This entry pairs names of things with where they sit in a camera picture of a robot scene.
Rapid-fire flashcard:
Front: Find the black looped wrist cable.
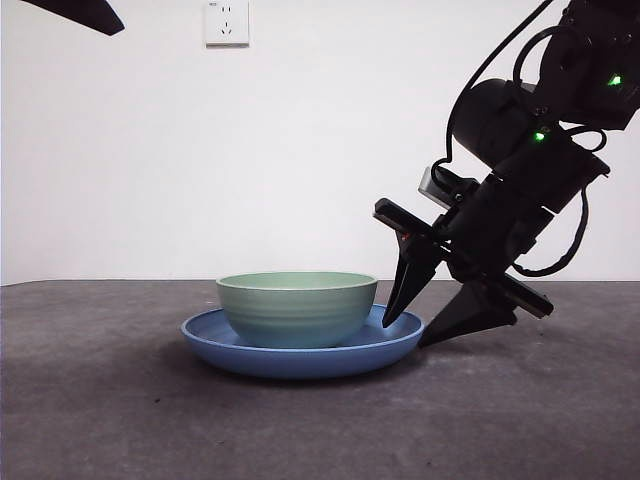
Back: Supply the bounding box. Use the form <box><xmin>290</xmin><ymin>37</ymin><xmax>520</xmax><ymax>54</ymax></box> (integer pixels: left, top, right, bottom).
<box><xmin>514</xmin><ymin>187</ymin><xmax>590</xmax><ymax>277</ymax></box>

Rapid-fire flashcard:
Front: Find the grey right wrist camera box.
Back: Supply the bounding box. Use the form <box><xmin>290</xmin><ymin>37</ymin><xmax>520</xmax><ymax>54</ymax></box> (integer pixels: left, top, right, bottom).
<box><xmin>418</xmin><ymin>166</ymin><xmax>482</xmax><ymax>212</ymax></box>

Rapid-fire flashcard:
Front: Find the green ribbed bowl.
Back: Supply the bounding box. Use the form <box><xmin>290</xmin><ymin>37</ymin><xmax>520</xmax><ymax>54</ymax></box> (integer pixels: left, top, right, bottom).
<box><xmin>215</xmin><ymin>271</ymin><xmax>379</xmax><ymax>350</ymax></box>

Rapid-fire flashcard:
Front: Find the white wall socket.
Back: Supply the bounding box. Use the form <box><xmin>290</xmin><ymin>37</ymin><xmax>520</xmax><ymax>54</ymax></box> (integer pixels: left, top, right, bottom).
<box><xmin>203</xmin><ymin>0</ymin><xmax>250</xmax><ymax>50</ymax></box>

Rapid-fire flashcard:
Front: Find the blue round plate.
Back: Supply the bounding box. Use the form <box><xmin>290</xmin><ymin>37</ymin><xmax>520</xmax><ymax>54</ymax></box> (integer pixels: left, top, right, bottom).
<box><xmin>180</xmin><ymin>303</ymin><xmax>427</xmax><ymax>380</ymax></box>

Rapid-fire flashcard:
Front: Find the long black camera cable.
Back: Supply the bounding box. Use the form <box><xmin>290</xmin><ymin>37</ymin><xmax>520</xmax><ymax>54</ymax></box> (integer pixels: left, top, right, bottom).
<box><xmin>430</xmin><ymin>0</ymin><xmax>556</xmax><ymax>187</ymax></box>

